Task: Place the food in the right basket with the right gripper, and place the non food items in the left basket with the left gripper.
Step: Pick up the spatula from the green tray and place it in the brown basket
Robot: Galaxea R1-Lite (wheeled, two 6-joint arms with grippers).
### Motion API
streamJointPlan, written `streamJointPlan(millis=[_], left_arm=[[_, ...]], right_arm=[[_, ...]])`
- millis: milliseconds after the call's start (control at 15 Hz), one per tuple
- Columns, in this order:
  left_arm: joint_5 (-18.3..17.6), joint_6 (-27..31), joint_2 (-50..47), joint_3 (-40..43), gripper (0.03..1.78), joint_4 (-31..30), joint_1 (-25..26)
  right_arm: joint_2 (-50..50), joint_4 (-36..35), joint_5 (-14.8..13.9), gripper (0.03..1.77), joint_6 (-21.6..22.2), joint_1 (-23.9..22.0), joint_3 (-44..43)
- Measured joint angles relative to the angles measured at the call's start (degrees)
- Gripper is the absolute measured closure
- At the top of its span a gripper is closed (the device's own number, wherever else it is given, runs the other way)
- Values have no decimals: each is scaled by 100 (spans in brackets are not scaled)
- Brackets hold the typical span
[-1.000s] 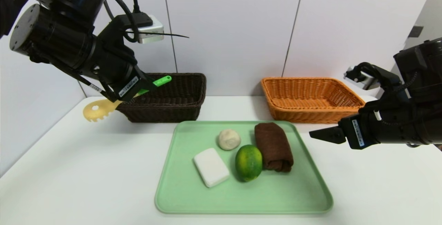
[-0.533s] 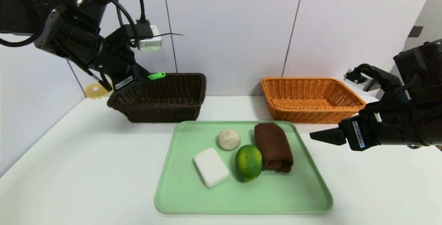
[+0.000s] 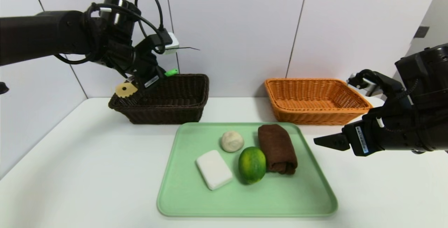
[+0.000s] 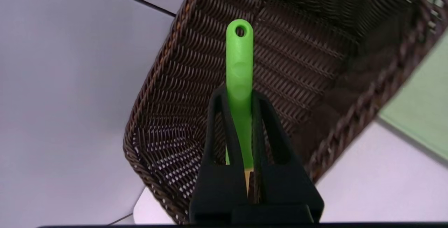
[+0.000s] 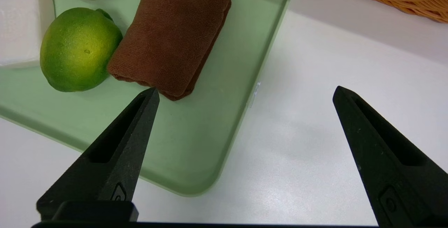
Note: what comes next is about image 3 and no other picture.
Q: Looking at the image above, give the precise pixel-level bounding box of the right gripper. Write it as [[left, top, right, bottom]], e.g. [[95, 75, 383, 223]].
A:
[[314, 107, 420, 157]]

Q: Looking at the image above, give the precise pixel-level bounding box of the white round bun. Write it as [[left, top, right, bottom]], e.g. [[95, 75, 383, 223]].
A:
[[221, 130, 244, 153]]

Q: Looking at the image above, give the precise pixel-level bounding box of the white soap bar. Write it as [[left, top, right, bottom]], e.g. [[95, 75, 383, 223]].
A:
[[196, 150, 233, 190]]

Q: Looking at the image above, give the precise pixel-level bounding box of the cream spoon with green handle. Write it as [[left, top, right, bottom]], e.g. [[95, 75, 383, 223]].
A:
[[115, 68, 179, 99]]

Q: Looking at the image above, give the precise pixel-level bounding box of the orange wicker basket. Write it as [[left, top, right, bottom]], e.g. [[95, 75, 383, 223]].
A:
[[264, 78, 373, 126]]

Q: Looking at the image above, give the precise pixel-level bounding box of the dark brown wicker basket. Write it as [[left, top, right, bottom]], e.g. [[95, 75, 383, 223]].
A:
[[108, 74, 210, 125]]

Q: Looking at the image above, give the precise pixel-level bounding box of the folded brown towel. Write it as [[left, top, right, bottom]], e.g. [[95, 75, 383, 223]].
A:
[[258, 124, 298, 175]]

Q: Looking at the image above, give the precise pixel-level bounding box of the light green plastic tray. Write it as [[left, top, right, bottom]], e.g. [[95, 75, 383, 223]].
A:
[[157, 122, 338, 217]]

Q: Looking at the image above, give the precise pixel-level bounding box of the green lime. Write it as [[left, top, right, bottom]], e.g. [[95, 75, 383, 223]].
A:
[[238, 146, 266, 185]]

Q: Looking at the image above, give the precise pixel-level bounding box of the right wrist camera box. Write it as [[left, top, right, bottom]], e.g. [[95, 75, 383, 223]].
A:
[[346, 69, 403, 97]]

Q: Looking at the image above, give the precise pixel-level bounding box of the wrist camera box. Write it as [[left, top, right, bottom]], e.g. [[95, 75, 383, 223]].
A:
[[346, 69, 403, 97], [162, 32, 180, 55]]

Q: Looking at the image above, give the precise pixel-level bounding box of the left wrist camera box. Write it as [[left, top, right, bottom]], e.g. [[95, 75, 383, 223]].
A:
[[162, 32, 180, 55]]

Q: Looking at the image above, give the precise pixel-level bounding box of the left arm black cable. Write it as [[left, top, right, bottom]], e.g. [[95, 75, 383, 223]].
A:
[[54, 0, 168, 65]]

